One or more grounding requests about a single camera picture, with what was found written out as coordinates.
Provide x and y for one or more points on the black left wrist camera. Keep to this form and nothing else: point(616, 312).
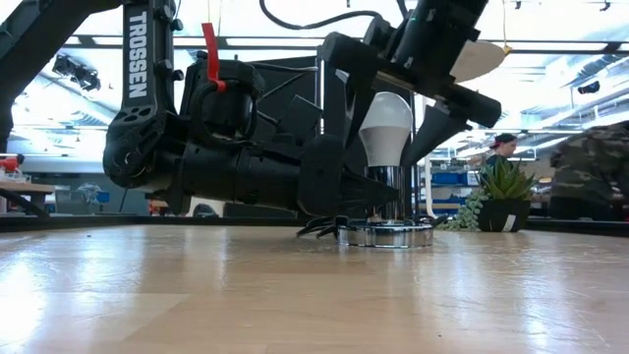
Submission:
point(302, 118)

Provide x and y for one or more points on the white lightbulb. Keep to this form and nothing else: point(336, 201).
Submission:
point(385, 133)

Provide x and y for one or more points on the white stand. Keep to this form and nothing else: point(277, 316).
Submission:
point(479, 61)

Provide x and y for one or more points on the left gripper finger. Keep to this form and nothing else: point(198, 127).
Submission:
point(366, 196)

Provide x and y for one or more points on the chrome lamp base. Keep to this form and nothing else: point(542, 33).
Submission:
point(385, 236)

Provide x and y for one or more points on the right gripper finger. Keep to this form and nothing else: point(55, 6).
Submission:
point(437, 128)
point(339, 98)

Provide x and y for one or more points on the potted succulent plant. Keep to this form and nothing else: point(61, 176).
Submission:
point(503, 216)

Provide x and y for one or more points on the blue storage bin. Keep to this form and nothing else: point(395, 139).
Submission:
point(449, 178)

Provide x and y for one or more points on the person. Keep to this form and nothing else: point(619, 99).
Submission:
point(594, 162)
point(503, 145)

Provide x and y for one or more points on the black track spotlight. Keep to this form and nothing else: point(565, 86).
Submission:
point(76, 74)
point(588, 88)

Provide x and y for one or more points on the wooden table with black leg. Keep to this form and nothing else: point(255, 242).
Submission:
point(24, 187)

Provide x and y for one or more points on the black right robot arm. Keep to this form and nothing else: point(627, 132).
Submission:
point(442, 7)

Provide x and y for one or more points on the black aluminium frame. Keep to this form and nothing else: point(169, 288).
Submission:
point(98, 222)

